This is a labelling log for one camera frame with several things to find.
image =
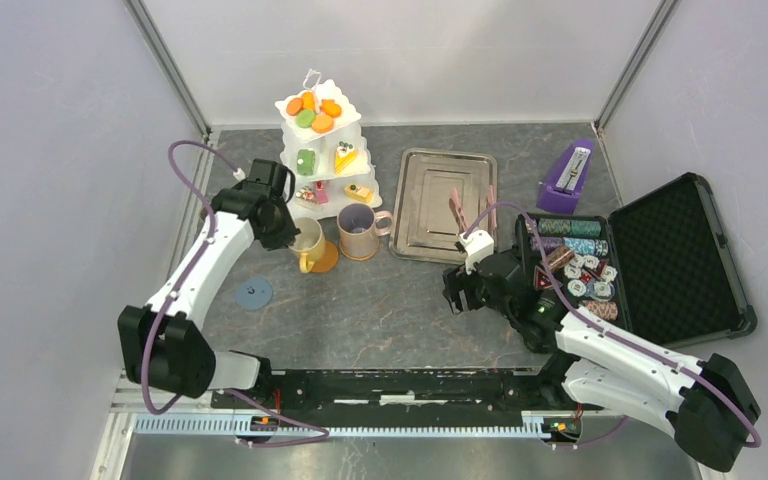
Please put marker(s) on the strawberry triangle cake slice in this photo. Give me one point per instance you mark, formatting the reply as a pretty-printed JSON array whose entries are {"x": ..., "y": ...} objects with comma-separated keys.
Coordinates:
[{"x": 306, "y": 194}]

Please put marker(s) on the purple metronome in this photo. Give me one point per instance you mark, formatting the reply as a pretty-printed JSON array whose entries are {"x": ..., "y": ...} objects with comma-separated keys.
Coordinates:
[{"x": 560, "y": 189}]

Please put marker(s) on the woven rattan coaster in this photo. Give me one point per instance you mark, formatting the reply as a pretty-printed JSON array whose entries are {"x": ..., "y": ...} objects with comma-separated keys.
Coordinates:
[{"x": 359, "y": 258}]

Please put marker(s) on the green patterned chip roll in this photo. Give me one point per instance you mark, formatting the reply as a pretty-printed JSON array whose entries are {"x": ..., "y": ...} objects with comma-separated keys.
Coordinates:
[{"x": 558, "y": 227}]

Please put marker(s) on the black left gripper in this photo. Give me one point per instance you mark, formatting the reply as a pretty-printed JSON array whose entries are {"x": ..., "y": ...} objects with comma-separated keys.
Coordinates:
[{"x": 286, "y": 236}]

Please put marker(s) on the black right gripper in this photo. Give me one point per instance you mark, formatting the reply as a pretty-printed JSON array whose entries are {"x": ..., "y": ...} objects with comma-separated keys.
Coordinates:
[{"x": 454, "y": 280}]

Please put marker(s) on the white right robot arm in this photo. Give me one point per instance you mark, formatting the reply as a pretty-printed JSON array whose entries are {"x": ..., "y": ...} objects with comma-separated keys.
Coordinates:
[{"x": 705, "y": 406}]

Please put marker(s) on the stainless steel serving tray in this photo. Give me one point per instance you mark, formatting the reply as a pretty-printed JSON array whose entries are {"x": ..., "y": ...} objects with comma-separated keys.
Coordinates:
[{"x": 425, "y": 226}]

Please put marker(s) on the green swiss roll cake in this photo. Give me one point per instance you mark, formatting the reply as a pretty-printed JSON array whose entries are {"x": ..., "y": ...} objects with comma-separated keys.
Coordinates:
[{"x": 306, "y": 162}]

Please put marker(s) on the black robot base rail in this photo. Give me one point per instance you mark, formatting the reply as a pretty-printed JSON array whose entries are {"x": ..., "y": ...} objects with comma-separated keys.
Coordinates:
[{"x": 411, "y": 398}]

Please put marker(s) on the pink cake slice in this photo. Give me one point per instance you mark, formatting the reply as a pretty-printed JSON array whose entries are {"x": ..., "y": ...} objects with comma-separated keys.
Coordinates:
[{"x": 320, "y": 192}]

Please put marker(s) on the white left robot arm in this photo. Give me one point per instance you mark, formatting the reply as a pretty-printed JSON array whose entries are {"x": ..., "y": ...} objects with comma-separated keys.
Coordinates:
[{"x": 162, "y": 344}]

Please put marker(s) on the white three-tier dessert stand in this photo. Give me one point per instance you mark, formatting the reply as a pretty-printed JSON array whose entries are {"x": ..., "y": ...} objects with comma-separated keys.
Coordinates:
[{"x": 346, "y": 128}]

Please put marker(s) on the green round macaron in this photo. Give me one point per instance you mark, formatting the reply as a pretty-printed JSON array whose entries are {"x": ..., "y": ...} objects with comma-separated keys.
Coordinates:
[{"x": 305, "y": 118}]

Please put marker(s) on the pink tall mug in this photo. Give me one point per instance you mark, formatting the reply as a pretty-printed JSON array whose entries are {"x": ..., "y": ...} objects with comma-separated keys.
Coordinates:
[{"x": 360, "y": 228}]

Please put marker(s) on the blue grey coaster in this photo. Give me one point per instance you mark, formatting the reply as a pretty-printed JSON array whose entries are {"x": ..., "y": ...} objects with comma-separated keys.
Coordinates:
[{"x": 254, "y": 294}]

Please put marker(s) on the red triangular dealer marker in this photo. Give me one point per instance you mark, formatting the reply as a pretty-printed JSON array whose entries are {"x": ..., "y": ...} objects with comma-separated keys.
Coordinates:
[{"x": 541, "y": 279}]

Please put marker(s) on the brown poker chip roll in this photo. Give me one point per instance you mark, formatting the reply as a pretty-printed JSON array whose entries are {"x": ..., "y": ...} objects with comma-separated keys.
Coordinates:
[{"x": 558, "y": 258}]

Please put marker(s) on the yellow mug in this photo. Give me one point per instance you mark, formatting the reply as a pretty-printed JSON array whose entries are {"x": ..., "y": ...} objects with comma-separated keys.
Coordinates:
[{"x": 309, "y": 245}]

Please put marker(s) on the orange fish cookie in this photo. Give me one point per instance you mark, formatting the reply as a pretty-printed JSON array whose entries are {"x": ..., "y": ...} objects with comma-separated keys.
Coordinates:
[{"x": 331, "y": 108}]

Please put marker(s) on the round wooden coaster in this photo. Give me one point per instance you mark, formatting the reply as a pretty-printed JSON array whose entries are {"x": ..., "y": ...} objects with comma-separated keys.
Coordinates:
[{"x": 329, "y": 259}]

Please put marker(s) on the small round orange biscuit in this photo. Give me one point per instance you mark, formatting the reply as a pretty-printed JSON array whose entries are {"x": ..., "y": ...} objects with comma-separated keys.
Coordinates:
[{"x": 295, "y": 106}]

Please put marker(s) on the black poker chip case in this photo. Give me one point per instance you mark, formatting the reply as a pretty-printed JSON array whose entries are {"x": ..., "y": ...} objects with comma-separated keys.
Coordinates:
[{"x": 661, "y": 269}]

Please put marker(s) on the yellow layered cake slice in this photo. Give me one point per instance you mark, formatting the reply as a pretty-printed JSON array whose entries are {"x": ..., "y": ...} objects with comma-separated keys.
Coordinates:
[{"x": 359, "y": 193}]

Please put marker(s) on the yellow kiwi topped cake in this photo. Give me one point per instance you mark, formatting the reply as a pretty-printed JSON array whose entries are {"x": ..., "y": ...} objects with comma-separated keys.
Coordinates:
[{"x": 345, "y": 155}]

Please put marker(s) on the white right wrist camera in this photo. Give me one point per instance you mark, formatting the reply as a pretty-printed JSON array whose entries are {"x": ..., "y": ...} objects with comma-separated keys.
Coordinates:
[{"x": 477, "y": 245}]

